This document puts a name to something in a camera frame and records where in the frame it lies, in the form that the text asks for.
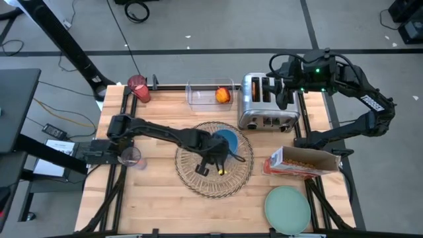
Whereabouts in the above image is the coiled black cable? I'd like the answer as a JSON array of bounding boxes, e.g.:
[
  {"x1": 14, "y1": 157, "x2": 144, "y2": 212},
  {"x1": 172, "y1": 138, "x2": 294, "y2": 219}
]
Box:
[{"x1": 124, "y1": 0, "x2": 150, "y2": 24}]

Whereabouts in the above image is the clear drinking glass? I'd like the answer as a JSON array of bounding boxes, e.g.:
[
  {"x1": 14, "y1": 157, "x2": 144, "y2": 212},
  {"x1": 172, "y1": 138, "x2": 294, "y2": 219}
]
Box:
[{"x1": 118, "y1": 146, "x2": 147, "y2": 171}]

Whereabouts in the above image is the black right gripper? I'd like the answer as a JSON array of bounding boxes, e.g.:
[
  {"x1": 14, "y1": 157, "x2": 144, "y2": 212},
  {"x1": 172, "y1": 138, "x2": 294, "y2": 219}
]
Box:
[{"x1": 262, "y1": 61, "x2": 307, "y2": 111}]

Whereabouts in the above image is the red yellow apple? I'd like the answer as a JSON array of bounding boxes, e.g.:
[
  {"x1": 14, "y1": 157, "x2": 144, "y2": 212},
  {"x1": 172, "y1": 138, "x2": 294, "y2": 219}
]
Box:
[{"x1": 215, "y1": 87, "x2": 231, "y2": 104}]

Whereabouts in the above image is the brown cereal pieces heap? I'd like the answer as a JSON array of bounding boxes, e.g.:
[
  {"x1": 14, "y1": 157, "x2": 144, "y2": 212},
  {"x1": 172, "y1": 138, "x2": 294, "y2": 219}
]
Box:
[{"x1": 284, "y1": 158, "x2": 317, "y2": 169}]

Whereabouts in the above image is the red plastic cup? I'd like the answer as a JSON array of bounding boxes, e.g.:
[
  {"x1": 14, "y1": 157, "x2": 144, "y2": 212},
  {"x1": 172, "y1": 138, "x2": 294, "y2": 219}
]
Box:
[{"x1": 127, "y1": 74, "x2": 152, "y2": 103}]

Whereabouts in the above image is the white paper sheet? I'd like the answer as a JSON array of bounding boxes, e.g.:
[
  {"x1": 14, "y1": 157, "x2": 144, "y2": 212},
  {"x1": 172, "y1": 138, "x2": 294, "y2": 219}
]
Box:
[{"x1": 32, "y1": 138, "x2": 76, "y2": 178}]

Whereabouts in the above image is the red white cereal box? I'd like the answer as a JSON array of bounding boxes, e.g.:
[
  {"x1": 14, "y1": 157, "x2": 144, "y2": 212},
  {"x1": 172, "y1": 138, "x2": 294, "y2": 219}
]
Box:
[{"x1": 262, "y1": 145, "x2": 342, "y2": 180}]

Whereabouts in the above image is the silver four-slot toaster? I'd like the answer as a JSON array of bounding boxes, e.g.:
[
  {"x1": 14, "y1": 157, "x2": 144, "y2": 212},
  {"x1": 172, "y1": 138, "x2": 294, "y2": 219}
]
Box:
[{"x1": 237, "y1": 72, "x2": 301, "y2": 132}]

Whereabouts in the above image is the light green plate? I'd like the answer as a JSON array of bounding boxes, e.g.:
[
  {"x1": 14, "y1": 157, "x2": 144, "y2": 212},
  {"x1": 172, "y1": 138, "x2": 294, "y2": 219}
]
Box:
[{"x1": 264, "y1": 185, "x2": 312, "y2": 235}]

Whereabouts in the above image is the blue bowl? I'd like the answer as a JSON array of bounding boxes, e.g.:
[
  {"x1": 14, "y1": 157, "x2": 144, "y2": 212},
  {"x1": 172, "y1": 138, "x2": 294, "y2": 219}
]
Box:
[{"x1": 213, "y1": 128, "x2": 239, "y2": 156}]

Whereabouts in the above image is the long black floor cable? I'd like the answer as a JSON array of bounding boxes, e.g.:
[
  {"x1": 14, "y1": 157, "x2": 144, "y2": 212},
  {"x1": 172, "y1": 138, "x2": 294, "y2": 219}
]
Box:
[{"x1": 106, "y1": 0, "x2": 141, "y2": 76}]

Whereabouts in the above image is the black power adapter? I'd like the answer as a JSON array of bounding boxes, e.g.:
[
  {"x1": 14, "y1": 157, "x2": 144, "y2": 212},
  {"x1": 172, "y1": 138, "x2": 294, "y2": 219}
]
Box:
[{"x1": 42, "y1": 123, "x2": 68, "y2": 141}]

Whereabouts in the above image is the black equipment case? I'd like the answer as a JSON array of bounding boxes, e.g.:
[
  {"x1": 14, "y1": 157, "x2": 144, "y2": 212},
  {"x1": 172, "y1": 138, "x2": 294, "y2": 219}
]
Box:
[{"x1": 388, "y1": 0, "x2": 423, "y2": 45}]

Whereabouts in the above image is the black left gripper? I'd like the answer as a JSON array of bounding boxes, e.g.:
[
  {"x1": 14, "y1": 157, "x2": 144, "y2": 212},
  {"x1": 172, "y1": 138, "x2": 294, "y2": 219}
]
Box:
[{"x1": 188, "y1": 129, "x2": 231, "y2": 177}]

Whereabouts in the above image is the clear plastic container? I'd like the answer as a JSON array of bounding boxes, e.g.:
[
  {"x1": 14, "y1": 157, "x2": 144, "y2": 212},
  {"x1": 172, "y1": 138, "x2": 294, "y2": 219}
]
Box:
[{"x1": 185, "y1": 78, "x2": 235, "y2": 112}]

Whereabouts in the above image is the round woven straw placemat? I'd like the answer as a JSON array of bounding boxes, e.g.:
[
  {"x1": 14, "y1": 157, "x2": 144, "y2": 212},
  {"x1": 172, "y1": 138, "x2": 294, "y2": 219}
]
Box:
[{"x1": 174, "y1": 121, "x2": 254, "y2": 199}]

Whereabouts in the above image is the black desk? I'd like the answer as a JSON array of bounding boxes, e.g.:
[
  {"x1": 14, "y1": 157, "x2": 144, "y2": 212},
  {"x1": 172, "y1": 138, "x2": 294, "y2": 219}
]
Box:
[{"x1": 0, "y1": 68, "x2": 89, "y2": 232}]

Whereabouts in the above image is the orange floor cable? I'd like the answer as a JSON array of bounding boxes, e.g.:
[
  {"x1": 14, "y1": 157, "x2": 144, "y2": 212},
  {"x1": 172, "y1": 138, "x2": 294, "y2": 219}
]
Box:
[{"x1": 32, "y1": 98, "x2": 96, "y2": 128}]

